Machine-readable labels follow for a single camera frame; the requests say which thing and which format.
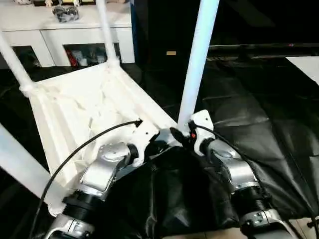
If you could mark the white flat board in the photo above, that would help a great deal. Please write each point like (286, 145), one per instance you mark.
(304, 68)

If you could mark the clear bag of dark parts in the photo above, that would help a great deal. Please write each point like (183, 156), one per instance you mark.
(65, 14)

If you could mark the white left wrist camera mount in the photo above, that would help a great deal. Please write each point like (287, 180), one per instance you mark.
(144, 134)

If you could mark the black plastic mat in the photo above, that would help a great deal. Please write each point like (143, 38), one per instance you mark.
(249, 124)

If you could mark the white cabinet with glass doors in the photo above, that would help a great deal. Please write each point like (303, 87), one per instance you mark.
(74, 33)

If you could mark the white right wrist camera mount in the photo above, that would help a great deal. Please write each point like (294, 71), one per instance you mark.
(202, 119)

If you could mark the small beige block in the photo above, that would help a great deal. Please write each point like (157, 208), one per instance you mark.
(171, 52)

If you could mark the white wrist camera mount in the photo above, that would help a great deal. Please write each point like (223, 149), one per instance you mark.
(144, 134)
(202, 119)

